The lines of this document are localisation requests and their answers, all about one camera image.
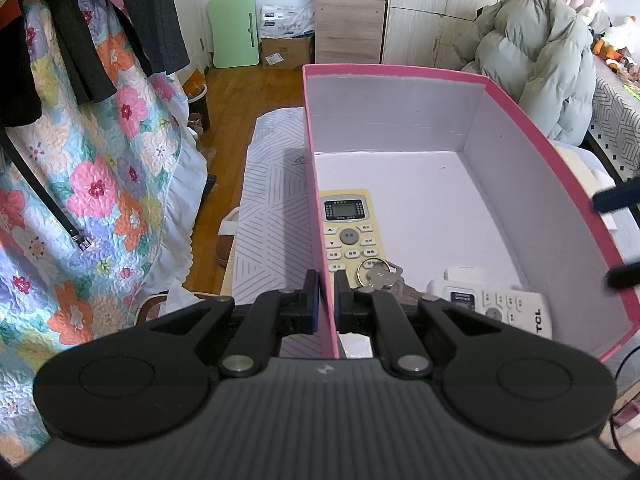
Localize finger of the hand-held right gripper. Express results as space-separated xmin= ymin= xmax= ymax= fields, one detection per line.
xmin=592 ymin=175 xmax=640 ymax=213
xmin=605 ymin=260 xmax=640 ymax=289

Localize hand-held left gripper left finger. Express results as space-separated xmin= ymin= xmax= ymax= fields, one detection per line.
xmin=131 ymin=270 xmax=321 ymax=379

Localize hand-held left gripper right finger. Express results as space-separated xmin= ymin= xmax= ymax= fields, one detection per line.
xmin=334 ymin=270 xmax=506 ymax=379

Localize silver keys with ring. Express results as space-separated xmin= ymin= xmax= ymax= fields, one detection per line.
xmin=356 ymin=257 xmax=426 ymax=306

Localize cream remote control grey button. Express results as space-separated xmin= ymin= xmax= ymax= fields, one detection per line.
xmin=320 ymin=189 xmax=388 ymax=288

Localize white remote control small screen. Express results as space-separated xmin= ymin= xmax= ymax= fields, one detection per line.
xmin=425 ymin=280 xmax=553 ymax=341

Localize pink cardboard box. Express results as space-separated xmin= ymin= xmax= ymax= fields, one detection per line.
xmin=301 ymin=63 xmax=640 ymax=363

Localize desk with geometric cloth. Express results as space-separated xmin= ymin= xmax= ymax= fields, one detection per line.
xmin=585 ymin=55 xmax=640 ymax=186

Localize white goose plush toy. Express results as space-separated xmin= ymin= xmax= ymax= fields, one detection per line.
xmin=582 ymin=0 xmax=611 ymax=36
xmin=600 ymin=17 xmax=636 ymax=56

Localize grey puffer jacket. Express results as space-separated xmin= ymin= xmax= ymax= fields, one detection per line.
xmin=460 ymin=0 xmax=598 ymax=146

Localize floral quilt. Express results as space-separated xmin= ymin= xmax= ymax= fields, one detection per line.
xmin=0 ymin=0 xmax=208 ymax=466

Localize cardboard box white label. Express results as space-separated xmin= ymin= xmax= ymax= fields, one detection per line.
xmin=261 ymin=35 xmax=313 ymax=71

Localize light wood wardrobe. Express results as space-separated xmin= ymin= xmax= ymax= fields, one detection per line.
xmin=381 ymin=0 xmax=576 ymax=71

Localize wooden shelf cabinet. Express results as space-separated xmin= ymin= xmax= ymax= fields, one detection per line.
xmin=309 ymin=0 xmax=388 ymax=66

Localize green folding table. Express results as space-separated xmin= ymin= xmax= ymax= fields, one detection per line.
xmin=206 ymin=0 xmax=261 ymax=69

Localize white tissue packs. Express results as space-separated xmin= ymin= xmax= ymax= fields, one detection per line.
xmin=260 ymin=2 xmax=316 ymax=39

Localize black belt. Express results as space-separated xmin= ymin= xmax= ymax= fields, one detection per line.
xmin=0 ymin=130 xmax=93 ymax=253

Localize dark grey coat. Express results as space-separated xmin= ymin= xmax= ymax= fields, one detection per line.
xmin=107 ymin=0 xmax=191 ymax=76

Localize black jacket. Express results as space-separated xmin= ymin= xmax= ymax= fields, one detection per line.
xmin=0 ymin=0 xmax=43 ymax=128

